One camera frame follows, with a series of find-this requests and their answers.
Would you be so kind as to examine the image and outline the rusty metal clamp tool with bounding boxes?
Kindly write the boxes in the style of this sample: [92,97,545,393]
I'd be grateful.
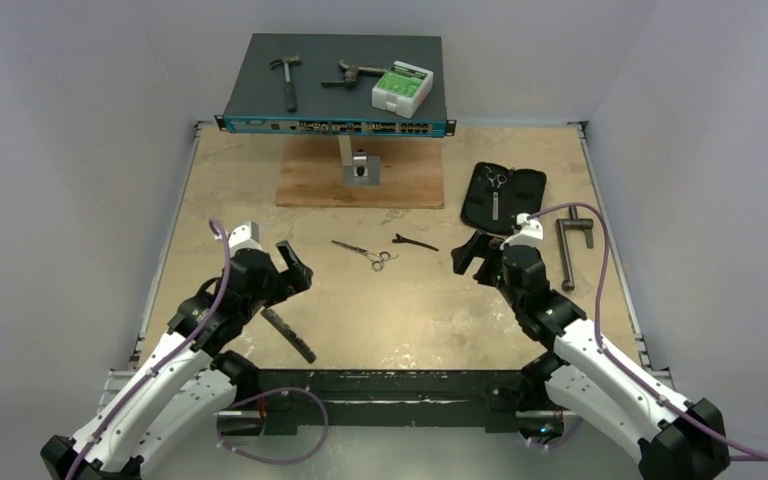
[320,60,387,90]

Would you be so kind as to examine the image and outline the metal stand bracket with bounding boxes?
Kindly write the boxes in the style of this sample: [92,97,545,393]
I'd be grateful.
[338,135,381,187]

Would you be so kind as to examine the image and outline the wooden board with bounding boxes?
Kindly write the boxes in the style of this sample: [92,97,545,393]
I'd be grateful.
[275,136,444,209]

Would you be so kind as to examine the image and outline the black hair clip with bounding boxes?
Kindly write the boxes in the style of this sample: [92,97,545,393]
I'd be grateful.
[391,234,440,252]

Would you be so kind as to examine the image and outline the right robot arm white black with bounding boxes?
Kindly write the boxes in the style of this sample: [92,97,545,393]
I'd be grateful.
[451,232,731,479]

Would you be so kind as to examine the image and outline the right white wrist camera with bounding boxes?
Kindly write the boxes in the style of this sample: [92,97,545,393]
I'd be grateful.
[501,213,544,249]

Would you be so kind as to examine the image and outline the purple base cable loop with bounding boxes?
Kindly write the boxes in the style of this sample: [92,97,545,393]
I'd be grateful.
[216,387,330,466]

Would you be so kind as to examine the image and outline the dark metal clamp bar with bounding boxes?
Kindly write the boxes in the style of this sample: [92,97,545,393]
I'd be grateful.
[555,205,595,293]

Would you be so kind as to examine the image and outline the black zippered tool case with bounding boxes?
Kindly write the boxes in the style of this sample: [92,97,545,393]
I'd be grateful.
[460,162,547,236]

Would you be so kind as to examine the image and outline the claw hammer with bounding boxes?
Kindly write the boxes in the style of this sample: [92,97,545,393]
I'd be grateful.
[269,55,301,113]

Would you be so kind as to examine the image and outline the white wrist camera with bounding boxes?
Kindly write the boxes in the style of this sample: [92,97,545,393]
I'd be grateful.
[228,221,262,255]
[501,213,544,249]

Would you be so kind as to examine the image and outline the white green plastic box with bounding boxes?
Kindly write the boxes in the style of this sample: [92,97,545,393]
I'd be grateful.
[371,61,434,118]

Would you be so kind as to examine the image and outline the silver scissors in case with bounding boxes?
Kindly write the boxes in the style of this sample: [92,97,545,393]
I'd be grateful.
[485,166,507,221]

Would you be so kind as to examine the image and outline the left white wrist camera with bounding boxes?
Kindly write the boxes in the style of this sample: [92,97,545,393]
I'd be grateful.
[228,221,262,255]

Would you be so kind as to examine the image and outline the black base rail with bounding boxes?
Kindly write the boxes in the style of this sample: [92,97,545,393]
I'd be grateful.
[216,368,565,439]

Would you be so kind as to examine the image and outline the silver thinning scissors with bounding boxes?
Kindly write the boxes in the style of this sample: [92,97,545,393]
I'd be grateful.
[331,240,397,272]

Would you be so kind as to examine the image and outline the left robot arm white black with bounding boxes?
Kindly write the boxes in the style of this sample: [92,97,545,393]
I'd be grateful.
[41,239,313,479]

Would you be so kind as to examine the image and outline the network switch rack unit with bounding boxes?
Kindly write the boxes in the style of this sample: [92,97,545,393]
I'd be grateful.
[215,33,457,138]

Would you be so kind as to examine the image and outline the black comb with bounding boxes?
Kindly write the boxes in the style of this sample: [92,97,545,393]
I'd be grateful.
[260,308,317,364]

